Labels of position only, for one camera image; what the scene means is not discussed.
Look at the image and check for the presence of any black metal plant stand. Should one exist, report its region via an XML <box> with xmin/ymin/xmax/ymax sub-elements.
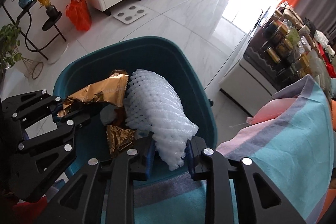
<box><xmin>1</xmin><ymin>0</ymin><xmax>68</xmax><ymax>64</ymax></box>

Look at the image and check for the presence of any teal grey patterned tablecloth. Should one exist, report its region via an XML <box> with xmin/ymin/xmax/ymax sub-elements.
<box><xmin>134</xmin><ymin>76</ymin><xmax>335</xmax><ymax>223</ymax></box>

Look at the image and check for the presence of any orange plastic bag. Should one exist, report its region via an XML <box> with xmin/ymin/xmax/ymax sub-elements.
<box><xmin>66</xmin><ymin>0</ymin><xmax>92</xmax><ymax>31</ymax></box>

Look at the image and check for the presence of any teal plastic trash bin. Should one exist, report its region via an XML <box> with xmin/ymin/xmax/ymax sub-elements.
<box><xmin>53</xmin><ymin>36</ymin><xmax>218</xmax><ymax>187</ymax></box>

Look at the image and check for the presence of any white foam fruit net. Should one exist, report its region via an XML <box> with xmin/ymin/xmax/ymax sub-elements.
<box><xmin>124</xmin><ymin>69</ymin><xmax>199</xmax><ymax>171</ymax></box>

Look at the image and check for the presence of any gold foil snack wrapper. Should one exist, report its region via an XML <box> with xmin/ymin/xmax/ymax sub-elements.
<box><xmin>57</xmin><ymin>70</ymin><xmax>136</xmax><ymax>158</ymax></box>

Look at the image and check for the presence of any cluttered coffee table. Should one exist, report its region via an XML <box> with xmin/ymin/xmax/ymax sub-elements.
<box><xmin>219</xmin><ymin>2</ymin><xmax>335</xmax><ymax>116</ymax></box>

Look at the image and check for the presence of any white bathroom scale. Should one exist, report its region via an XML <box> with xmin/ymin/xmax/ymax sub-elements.
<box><xmin>113</xmin><ymin>5</ymin><xmax>147</xmax><ymax>24</ymax></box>

